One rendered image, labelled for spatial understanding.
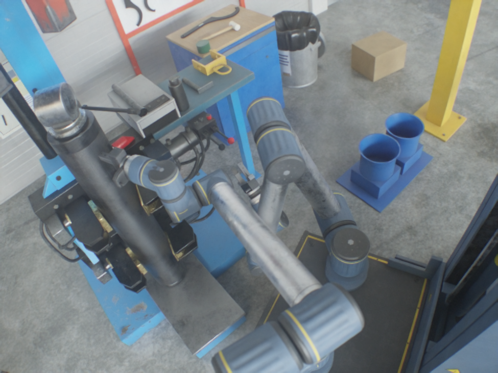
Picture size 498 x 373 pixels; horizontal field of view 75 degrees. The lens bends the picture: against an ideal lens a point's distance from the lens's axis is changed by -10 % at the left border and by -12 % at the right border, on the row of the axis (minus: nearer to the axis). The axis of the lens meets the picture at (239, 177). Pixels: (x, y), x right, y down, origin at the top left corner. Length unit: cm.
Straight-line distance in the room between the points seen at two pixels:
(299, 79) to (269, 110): 237
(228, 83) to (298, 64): 159
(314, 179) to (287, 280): 82
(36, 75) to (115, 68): 200
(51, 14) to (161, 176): 70
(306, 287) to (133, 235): 116
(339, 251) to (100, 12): 285
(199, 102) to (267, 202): 84
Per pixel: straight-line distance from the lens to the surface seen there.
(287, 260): 103
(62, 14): 147
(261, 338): 89
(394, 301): 219
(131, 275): 214
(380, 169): 265
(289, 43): 348
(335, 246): 189
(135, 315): 251
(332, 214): 200
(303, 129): 334
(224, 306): 230
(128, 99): 200
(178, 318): 236
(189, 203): 139
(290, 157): 123
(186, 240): 212
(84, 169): 157
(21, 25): 179
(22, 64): 183
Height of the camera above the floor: 226
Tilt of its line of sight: 48 degrees down
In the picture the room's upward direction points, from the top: 15 degrees counter-clockwise
